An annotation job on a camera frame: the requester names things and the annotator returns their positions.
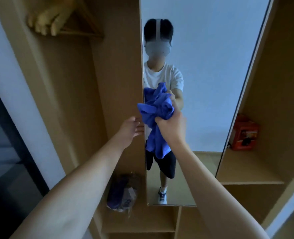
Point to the person's left hand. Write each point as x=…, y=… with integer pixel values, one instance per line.
x=130, y=129

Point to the person's right hand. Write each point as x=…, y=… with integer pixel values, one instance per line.
x=173, y=129

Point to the blue microfibre cloth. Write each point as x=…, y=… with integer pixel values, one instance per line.
x=157, y=109

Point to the tall mirror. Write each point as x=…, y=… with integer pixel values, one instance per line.
x=211, y=59

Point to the light wooden wardrobe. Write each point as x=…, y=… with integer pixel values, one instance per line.
x=274, y=72

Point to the person's left forearm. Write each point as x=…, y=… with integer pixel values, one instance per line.
x=69, y=191

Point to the person's right forearm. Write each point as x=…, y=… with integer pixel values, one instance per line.
x=219, y=196

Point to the clear bag of slippers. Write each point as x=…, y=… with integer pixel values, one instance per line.
x=122, y=194

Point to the black framed glass door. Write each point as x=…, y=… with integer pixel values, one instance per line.
x=7, y=159

